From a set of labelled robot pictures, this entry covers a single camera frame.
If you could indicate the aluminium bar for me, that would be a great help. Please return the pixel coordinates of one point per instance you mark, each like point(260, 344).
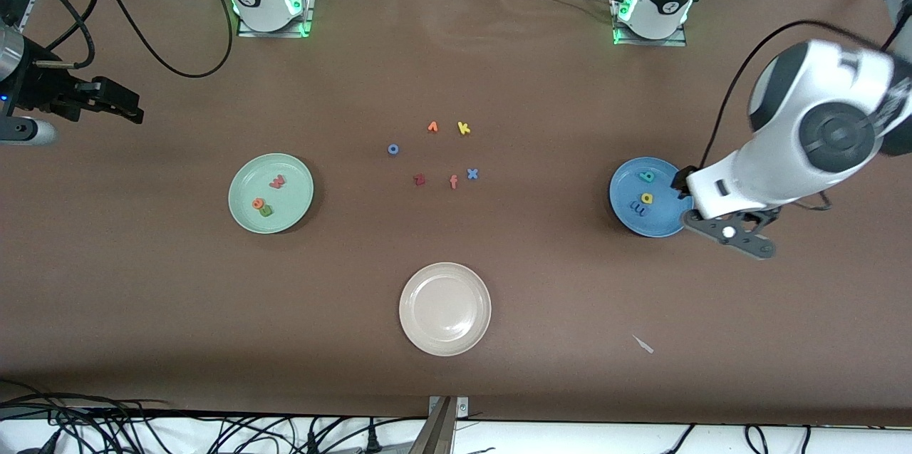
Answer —
point(434, 436)

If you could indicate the light green plate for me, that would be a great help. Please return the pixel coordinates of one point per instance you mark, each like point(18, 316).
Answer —
point(285, 219)

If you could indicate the pink letter w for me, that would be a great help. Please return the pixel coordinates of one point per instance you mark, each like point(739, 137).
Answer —
point(277, 182)

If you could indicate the small white paper scrap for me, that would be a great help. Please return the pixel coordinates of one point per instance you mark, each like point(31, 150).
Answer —
point(643, 345)

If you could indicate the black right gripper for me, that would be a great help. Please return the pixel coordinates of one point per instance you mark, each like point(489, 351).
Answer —
point(44, 88)

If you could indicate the blue plate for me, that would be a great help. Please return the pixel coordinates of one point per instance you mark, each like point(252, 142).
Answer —
point(627, 187)

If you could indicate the aluminium frame rail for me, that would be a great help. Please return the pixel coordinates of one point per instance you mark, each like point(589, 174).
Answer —
point(32, 1)

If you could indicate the blue letter m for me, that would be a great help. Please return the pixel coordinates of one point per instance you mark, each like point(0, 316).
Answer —
point(638, 209)

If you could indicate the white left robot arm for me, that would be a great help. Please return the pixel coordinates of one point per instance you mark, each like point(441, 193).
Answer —
point(819, 126)

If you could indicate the small metal bracket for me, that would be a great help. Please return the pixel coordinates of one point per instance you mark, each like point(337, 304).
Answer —
point(462, 408)

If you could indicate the beige plate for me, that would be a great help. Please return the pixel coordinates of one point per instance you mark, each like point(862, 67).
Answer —
point(445, 309)

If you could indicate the teal letter b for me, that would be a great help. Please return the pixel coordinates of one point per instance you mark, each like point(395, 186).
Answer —
point(648, 177)

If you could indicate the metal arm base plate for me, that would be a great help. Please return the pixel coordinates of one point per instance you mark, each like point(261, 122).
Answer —
point(310, 5)
point(641, 43)

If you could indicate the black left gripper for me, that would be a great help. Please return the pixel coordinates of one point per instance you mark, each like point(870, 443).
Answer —
point(682, 181)

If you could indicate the yellow letter k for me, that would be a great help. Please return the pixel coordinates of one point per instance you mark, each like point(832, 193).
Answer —
point(462, 128)

